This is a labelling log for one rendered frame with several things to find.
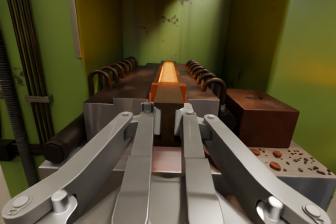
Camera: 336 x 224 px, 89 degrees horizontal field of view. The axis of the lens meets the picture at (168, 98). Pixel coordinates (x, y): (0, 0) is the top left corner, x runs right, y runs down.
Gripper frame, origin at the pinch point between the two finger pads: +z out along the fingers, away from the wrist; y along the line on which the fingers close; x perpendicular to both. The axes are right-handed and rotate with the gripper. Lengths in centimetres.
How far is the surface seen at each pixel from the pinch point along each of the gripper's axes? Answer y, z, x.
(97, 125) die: -10.6, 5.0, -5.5
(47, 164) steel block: -15.1, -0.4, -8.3
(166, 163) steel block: 0.1, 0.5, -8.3
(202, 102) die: 5.0, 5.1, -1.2
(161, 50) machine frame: -3, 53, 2
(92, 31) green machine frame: -18.5, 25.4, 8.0
